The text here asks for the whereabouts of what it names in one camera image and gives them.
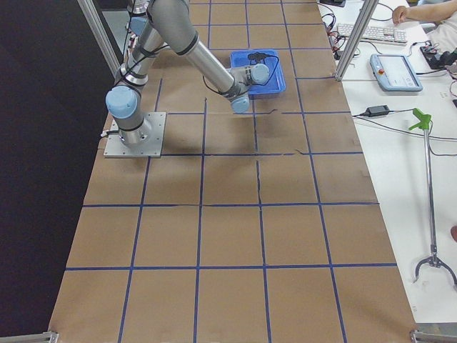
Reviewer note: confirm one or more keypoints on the person's hand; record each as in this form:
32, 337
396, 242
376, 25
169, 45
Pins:
400, 14

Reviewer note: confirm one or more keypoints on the person's forearm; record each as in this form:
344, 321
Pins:
433, 12

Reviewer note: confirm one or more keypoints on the blue plastic tray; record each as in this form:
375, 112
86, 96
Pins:
276, 82

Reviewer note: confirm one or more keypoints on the white keyboard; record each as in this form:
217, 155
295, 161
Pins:
376, 34

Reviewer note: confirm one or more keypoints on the teach pendant tablet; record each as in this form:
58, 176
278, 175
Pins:
395, 73

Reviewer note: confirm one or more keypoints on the black power adapter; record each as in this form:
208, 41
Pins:
374, 111

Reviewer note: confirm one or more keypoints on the brown paper table cover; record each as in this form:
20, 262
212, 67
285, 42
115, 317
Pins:
262, 227

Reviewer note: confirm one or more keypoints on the aluminium frame post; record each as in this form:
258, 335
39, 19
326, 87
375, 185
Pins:
359, 27

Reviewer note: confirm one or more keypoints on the green handled reacher grabber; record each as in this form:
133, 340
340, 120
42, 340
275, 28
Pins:
424, 124

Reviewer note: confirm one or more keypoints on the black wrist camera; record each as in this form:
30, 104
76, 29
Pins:
257, 57

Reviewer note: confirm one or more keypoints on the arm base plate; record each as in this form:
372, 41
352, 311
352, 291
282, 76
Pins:
146, 141

